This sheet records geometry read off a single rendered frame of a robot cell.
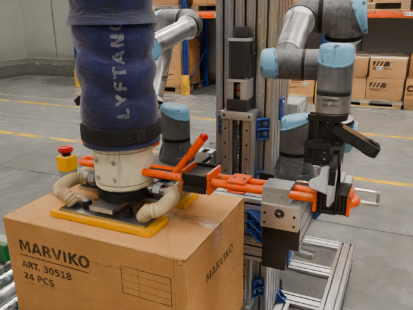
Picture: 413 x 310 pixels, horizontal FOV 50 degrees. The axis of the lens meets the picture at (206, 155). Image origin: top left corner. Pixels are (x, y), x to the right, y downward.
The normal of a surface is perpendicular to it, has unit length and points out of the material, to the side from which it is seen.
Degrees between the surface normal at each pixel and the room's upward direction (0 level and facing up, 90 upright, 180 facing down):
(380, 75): 90
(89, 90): 75
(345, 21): 102
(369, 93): 89
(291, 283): 0
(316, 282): 0
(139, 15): 69
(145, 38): 92
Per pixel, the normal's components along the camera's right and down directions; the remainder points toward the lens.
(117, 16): 0.25, -0.07
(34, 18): -0.40, 0.29
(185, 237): -0.02, -0.95
